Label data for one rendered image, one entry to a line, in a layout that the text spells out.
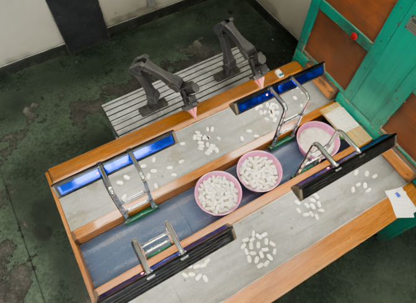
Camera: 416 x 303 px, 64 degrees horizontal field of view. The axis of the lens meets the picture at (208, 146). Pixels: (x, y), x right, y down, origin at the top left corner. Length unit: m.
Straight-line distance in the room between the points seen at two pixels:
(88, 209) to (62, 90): 1.78
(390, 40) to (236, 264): 1.38
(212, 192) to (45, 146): 1.75
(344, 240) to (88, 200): 1.40
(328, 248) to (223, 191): 0.63
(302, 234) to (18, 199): 2.18
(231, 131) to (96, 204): 0.91
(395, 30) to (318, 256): 1.19
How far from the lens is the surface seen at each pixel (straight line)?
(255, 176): 1.99
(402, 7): 1.89
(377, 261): 2.86
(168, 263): 1.42
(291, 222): 1.91
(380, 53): 2.03
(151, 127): 2.10
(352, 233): 1.97
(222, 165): 1.96
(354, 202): 2.07
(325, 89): 2.34
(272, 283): 1.78
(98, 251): 1.95
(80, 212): 1.97
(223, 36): 2.27
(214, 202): 1.88
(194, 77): 2.46
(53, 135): 3.22
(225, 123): 2.13
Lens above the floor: 2.50
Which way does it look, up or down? 60 degrees down
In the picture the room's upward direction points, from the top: 2 degrees clockwise
